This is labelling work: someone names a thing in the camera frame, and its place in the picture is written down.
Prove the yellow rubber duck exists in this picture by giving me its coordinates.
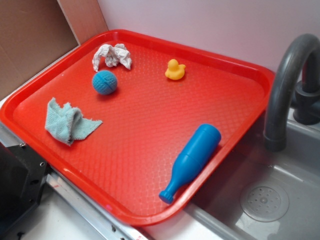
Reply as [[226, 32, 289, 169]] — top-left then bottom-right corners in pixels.
[[165, 59, 186, 81]]

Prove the red plastic tray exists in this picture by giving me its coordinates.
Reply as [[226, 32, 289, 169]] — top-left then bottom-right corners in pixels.
[[0, 30, 275, 226]]

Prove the blue plastic bottle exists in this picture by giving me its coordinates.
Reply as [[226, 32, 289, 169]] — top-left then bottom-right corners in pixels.
[[159, 124, 222, 204]]

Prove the blue textured ball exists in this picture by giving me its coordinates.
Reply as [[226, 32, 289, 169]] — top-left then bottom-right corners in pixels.
[[92, 70, 118, 95]]

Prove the crumpled white paper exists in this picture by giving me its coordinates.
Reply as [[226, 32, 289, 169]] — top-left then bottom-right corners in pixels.
[[92, 43, 132, 72]]

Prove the light blue cloth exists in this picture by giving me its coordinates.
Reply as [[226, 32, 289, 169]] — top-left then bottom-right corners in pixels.
[[44, 98, 103, 146]]

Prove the grey plastic sink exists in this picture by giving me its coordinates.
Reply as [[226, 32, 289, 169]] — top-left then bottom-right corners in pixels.
[[185, 117, 320, 240]]

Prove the grey toy faucet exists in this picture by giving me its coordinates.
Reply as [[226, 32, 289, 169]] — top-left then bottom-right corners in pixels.
[[263, 33, 320, 152]]

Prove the brown cardboard panel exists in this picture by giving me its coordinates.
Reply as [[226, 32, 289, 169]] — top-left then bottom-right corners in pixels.
[[0, 0, 110, 101]]

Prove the metal rail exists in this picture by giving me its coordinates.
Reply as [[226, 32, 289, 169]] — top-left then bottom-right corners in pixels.
[[0, 119, 153, 240]]

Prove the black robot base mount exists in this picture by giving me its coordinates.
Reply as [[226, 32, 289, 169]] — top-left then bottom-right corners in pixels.
[[0, 144, 48, 238]]

